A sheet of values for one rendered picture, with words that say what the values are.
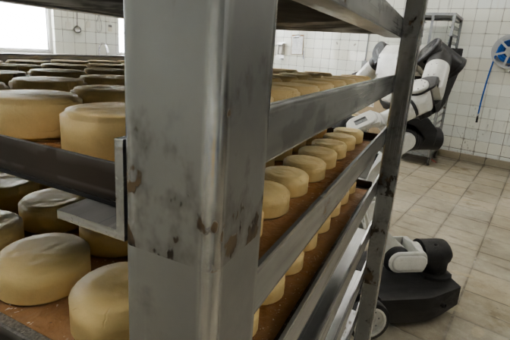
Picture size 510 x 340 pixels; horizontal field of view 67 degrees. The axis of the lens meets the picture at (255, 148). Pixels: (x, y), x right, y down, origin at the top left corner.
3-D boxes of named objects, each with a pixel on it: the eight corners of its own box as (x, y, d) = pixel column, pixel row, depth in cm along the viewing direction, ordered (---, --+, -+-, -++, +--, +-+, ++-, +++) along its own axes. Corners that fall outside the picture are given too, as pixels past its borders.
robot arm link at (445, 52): (442, 86, 154) (446, 67, 162) (461, 73, 147) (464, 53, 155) (419, 69, 153) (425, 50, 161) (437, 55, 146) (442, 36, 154)
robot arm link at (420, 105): (391, 137, 140) (442, 114, 138) (385, 115, 135) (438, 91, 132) (379, 123, 149) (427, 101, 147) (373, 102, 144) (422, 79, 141)
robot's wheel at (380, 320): (381, 291, 178) (341, 306, 177) (386, 298, 173) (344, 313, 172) (388, 325, 184) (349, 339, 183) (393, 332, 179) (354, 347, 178)
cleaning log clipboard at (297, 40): (303, 58, 642) (306, 33, 632) (303, 58, 640) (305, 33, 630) (290, 58, 657) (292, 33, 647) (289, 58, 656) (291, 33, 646)
